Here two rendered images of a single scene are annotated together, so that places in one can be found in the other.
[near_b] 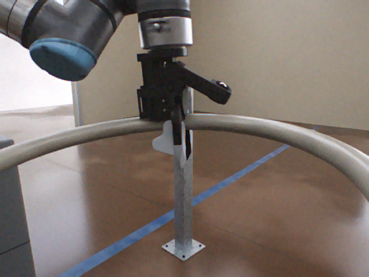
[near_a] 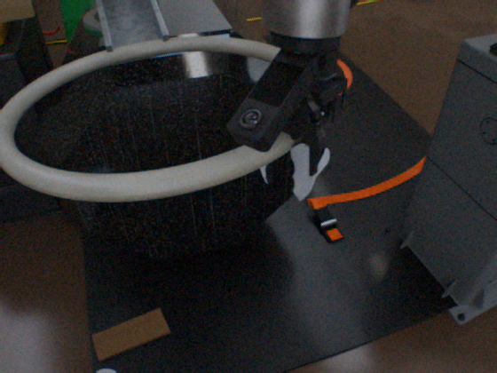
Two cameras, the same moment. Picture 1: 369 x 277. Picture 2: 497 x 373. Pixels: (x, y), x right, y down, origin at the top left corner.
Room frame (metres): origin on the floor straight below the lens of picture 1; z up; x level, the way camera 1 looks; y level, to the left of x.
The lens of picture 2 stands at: (0.67, -0.37, 1.30)
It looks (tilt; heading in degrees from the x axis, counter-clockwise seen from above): 43 degrees down; 118
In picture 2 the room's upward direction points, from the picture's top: straight up
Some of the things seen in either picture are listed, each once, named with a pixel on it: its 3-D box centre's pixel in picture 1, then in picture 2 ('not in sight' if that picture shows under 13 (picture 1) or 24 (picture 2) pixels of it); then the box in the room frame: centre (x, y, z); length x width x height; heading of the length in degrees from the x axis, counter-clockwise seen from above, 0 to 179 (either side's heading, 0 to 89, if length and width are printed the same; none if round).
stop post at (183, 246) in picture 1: (183, 167); not in sight; (1.55, 0.02, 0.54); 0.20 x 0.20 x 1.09; 46
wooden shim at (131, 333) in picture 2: not in sight; (130, 334); (0.00, 0.01, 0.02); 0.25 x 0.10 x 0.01; 56
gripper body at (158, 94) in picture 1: (166, 85); (303, 78); (0.52, 0.04, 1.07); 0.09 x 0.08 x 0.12; 77
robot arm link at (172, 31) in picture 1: (165, 36); (303, 9); (0.51, 0.03, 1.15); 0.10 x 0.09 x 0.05; 167
